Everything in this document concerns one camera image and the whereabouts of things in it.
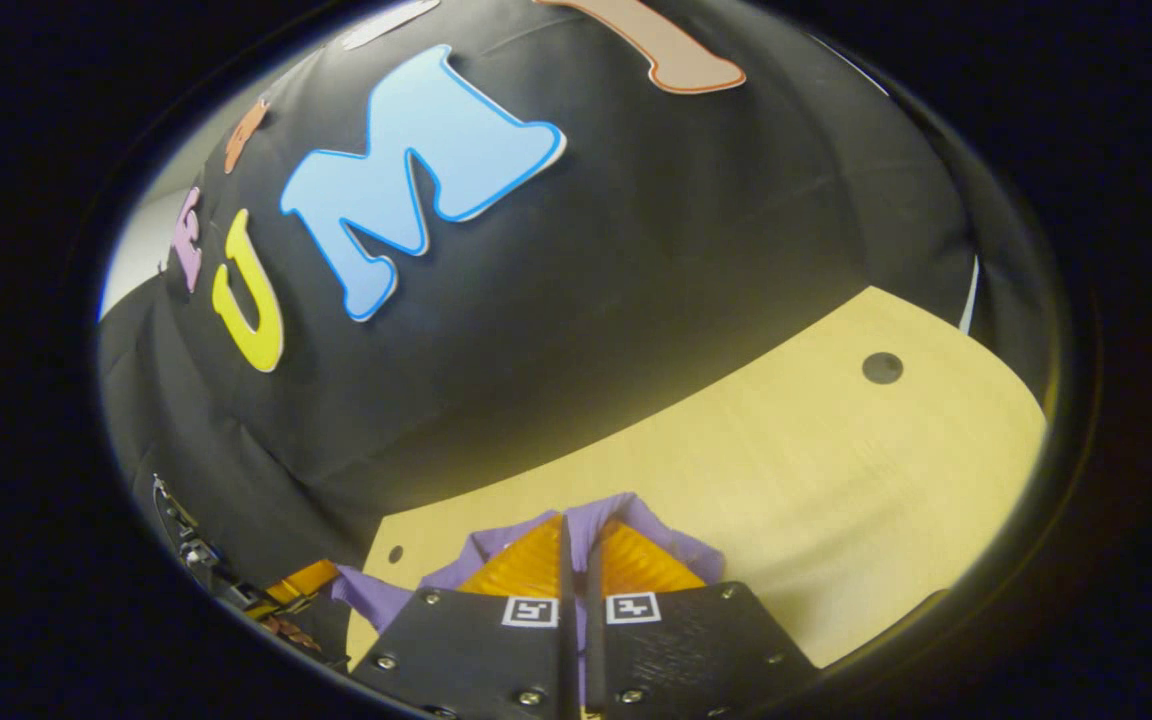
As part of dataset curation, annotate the white cord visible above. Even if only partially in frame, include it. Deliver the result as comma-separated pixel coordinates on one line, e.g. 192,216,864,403
958,255,980,336

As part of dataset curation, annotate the black backdrop cloth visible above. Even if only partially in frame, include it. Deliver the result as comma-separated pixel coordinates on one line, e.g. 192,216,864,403
96,0,1055,641

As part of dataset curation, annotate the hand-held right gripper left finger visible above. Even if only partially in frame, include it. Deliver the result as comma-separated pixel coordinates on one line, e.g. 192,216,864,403
348,512,577,720

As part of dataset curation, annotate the purple knit garment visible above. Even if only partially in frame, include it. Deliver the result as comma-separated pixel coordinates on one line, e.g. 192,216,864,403
331,492,727,706

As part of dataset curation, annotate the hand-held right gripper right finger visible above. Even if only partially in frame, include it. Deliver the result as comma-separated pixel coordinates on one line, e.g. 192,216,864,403
581,515,822,720

